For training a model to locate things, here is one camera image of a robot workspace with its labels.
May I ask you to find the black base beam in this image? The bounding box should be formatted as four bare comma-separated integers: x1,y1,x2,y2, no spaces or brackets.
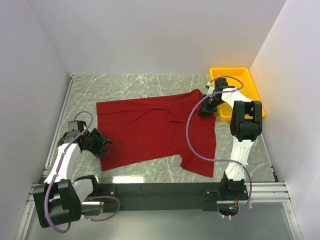
96,182,249,212

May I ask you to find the yellow plastic tray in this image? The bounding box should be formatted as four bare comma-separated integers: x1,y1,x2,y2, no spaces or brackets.
209,66,266,122

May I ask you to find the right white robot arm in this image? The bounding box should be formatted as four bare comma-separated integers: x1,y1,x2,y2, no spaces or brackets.
198,76,263,200

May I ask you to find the red t shirt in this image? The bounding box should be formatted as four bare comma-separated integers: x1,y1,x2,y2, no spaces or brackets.
96,89,216,177

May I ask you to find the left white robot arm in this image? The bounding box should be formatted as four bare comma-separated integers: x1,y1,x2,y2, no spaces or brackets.
33,120,114,228

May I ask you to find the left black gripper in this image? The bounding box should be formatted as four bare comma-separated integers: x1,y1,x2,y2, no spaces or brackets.
83,128,115,158

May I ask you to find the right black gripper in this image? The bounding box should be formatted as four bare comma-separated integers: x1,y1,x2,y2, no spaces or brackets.
198,94,225,117

